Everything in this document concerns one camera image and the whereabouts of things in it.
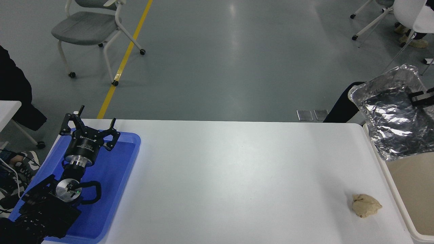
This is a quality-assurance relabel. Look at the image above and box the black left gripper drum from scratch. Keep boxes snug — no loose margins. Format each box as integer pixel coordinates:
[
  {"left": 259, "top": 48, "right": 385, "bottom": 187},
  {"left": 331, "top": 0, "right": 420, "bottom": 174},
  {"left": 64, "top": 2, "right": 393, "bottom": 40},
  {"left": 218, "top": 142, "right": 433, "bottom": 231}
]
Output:
[{"left": 64, "top": 128, "right": 104, "bottom": 163}]

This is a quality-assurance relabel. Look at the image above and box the silver foil tray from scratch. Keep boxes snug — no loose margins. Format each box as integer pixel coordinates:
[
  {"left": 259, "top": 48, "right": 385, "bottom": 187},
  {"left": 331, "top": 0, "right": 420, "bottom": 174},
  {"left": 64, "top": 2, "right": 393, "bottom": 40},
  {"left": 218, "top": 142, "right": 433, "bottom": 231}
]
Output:
[{"left": 348, "top": 64, "right": 434, "bottom": 162}]

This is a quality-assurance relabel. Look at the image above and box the blue plastic tray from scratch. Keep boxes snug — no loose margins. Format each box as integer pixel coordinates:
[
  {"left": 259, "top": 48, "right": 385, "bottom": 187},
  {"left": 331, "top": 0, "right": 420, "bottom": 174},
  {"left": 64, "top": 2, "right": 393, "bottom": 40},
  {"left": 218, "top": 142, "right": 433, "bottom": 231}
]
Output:
[{"left": 7, "top": 130, "right": 141, "bottom": 244}]

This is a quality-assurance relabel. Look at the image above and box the grey white sneaker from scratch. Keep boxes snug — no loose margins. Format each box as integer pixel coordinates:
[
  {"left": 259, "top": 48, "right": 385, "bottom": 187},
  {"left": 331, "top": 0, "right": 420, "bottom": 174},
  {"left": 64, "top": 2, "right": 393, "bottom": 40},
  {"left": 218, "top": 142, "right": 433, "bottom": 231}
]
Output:
[
  {"left": 12, "top": 150, "right": 41, "bottom": 185},
  {"left": 0, "top": 176, "right": 28, "bottom": 211}
]

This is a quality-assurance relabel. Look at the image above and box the person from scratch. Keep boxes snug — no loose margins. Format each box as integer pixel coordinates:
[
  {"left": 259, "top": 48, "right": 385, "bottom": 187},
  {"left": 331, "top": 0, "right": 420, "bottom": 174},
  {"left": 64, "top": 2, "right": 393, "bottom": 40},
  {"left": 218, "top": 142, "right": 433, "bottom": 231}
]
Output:
[
  {"left": 0, "top": 45, "right": 47, "bottom": 131},
  {"left": 323, "top": 81, "right": 366, "bottom": 123},
  {"left": 394, "top": 22, "right": 430, "bottom": 48}
]

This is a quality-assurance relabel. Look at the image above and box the small white table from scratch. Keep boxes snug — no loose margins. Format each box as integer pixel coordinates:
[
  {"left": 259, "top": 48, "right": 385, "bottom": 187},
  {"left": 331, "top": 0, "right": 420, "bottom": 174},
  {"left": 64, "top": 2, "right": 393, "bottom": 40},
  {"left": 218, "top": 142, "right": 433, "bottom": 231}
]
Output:
[{"left": 0, "top": 100, "right": 46, "bottom": 149}]

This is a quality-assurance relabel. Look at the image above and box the white shell chair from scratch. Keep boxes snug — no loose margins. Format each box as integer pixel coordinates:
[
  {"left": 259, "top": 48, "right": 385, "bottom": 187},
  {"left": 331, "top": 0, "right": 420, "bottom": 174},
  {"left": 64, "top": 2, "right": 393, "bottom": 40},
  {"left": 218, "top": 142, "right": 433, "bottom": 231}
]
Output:
[{"left": 351, "top": 0, "right": 434, "bottom": 76}]

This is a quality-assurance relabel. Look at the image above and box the large pale bin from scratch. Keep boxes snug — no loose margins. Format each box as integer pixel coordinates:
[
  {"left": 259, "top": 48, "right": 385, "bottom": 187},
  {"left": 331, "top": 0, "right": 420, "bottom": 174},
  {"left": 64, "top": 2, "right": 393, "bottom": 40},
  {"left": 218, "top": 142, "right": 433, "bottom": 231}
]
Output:
[{"left": 363, "top": 123, "right": 434, "bottom": 244}]

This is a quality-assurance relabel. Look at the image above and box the grey wheeled chair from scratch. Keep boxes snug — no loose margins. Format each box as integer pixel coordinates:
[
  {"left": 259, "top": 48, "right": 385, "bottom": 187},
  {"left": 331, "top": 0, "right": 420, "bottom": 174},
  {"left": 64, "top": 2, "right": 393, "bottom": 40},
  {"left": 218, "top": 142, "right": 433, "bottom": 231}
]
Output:
[{"left": 51, "top": 0, "right": 146, "bottom": 86}]

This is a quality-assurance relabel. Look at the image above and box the crumpled tan paper ball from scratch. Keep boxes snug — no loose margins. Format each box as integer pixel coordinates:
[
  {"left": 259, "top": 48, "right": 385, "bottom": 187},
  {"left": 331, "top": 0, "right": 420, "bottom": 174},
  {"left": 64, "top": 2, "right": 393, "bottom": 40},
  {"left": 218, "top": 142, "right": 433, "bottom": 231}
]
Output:
[{"left": 352, "top": 194, "right": 383, "bottom": 218}]

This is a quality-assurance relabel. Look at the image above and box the white cable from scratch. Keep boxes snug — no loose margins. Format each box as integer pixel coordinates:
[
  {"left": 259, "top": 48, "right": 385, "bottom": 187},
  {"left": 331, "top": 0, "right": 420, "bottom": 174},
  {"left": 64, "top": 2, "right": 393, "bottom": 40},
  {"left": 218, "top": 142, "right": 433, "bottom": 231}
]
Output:
[{"left": 0, "top": 157, "right": 20, "bottom": 192}]

